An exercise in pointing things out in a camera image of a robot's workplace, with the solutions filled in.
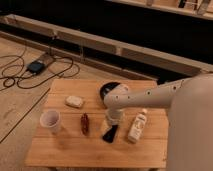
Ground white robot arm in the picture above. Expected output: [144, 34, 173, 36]
[104, 73, 213, 171]

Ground white lotion bottle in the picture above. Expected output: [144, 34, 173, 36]
[128, 109, 148, 143]

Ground black round plate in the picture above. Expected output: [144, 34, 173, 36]
[99, 82, 119, 99]

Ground brown sausage toy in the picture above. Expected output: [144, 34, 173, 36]
[81, 113, 89, 136]

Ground wooden table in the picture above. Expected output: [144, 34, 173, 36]
[25, 79, 168, 168]

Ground white paper cup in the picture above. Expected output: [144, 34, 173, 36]
[40, 110, 61, 134]

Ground black floor cables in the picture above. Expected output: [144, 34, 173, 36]
[0, 41, 81, 90]

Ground long wooden shelf rail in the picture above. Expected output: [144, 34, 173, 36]
[0, 14, 213, 81]

